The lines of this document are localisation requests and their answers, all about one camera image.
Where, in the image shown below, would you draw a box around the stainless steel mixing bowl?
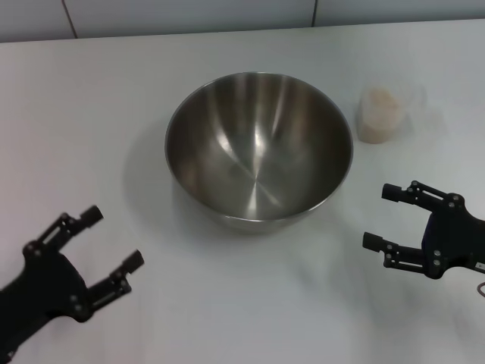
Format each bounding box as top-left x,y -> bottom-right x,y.
164,71 -> 355,234

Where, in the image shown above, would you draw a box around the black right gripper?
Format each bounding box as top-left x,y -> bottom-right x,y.
362,180 -> 485,281

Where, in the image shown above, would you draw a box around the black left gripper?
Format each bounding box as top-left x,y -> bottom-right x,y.
0,205 -> 145,353

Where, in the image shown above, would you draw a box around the clear plastic measuring cup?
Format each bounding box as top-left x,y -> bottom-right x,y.
354,85 -> 427,145

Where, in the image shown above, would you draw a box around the white rice grains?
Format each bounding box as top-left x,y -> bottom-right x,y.
359,87 -> 402,144

